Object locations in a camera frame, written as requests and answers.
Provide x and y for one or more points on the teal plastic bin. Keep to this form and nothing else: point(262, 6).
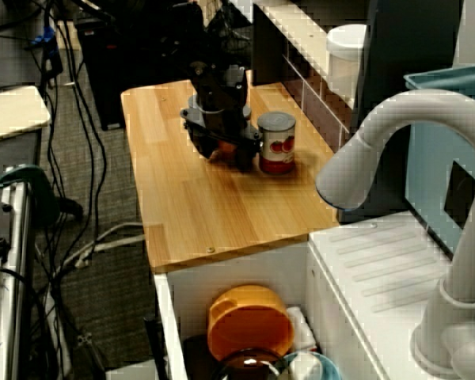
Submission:
point(427, 158)

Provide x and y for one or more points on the black computer tower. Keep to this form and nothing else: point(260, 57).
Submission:
point(103, 79)

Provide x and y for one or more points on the aluminium extrusion rail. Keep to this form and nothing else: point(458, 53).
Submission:
point(12, 277)

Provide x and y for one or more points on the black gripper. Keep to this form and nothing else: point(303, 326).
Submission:
point(221, 115)

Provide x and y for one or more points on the white cup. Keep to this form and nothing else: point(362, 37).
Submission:
point(306, 366)

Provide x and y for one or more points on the glass pot lid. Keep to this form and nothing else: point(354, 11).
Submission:
point(249, 366)

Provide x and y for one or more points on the white toy kitchen cabinet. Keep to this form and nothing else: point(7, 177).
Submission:
point(340, 285)

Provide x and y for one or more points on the dark tiled hutch shelf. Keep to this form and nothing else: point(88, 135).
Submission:
point(400, 59)

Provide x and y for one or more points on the beige board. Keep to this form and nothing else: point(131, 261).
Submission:
point(12, 111)

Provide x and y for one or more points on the brass countertop screw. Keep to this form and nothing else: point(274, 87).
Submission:
point(210, 249)

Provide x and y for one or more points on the orange plastic bowl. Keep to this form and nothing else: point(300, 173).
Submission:
point(249, 328)

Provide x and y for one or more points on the large white lidded container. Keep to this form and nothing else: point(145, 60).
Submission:
point(346, 63)

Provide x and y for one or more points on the white plastic block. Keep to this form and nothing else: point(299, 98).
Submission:
point(302, 328)

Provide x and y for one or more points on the light blue bowl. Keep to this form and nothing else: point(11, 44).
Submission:
point(332, 368)

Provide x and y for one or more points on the grey toy faucet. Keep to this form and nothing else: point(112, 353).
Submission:
point(403, 118)

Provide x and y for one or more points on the white red tomato can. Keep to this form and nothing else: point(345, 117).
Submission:
point(277, 146)

